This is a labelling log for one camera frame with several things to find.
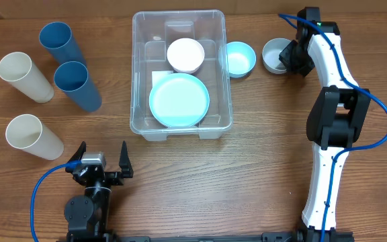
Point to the light blue bowl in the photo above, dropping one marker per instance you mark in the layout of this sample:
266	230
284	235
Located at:
241	59

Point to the light blue plate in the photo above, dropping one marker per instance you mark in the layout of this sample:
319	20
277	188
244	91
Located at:
179	100

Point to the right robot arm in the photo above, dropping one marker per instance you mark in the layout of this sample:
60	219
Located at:
333	124

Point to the cream cup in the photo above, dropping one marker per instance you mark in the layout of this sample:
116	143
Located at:
26	132
19	70

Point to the white label in bin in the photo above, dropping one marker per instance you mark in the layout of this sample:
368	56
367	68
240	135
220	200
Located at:
158	75

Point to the dark blue cup front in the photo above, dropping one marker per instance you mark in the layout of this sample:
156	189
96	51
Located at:
74	80

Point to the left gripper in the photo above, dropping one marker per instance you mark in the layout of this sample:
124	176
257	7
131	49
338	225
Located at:
124	163

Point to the cream cup rear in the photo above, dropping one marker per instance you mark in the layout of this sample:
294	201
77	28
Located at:
19	70

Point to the grey bowl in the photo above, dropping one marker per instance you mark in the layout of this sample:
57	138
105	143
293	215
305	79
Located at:
270	55

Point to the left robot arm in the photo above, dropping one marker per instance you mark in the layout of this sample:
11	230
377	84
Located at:
87	214

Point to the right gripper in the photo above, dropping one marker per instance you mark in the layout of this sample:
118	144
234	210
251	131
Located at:
287	57

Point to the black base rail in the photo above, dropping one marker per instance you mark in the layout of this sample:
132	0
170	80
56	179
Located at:
264	237

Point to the cream cup front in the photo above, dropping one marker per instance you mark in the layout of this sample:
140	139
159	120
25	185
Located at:
26	132

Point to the clear plastic storage bin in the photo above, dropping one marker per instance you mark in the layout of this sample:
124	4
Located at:
152	34

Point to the pink bowl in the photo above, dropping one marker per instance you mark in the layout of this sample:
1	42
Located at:
185	55

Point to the dark blue cup rear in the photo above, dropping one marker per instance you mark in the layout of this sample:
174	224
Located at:
58	40

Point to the dark blue cup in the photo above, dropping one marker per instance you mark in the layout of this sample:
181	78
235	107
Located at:
58	40
74	80

